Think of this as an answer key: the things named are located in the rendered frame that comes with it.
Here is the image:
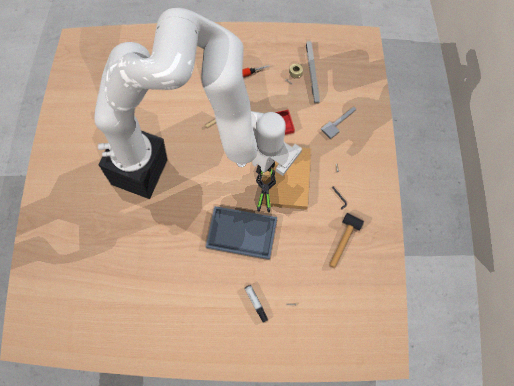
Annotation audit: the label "red-handled screwdriver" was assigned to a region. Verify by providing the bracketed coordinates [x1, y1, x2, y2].
[243, 65, 270, 77]

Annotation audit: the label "white marker with black cap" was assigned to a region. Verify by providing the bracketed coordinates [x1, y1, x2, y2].
[245, 285, 268, 322]

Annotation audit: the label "beige cylindrical collar with hole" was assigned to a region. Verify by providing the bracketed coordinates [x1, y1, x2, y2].
[289, 64, 303, 78]

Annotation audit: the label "long grey metal bar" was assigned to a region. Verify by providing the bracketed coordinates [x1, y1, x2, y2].
[306, 41, 320, 103]

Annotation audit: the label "light brown wooden board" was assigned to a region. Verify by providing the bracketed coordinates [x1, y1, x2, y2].
[269, 148, 311, 210]

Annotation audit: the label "black-headed mallet with wooden handle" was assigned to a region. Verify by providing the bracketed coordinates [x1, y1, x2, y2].
[329, 213, 364, 268]

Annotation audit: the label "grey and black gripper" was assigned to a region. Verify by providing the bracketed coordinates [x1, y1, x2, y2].
[252, 149, 275, 174]

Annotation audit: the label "red rectangular tray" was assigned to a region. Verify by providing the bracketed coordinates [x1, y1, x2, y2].
[275, 110, 295, 135]

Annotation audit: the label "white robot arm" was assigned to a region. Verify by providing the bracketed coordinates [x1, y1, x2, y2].
[94, 8, 302, 176]

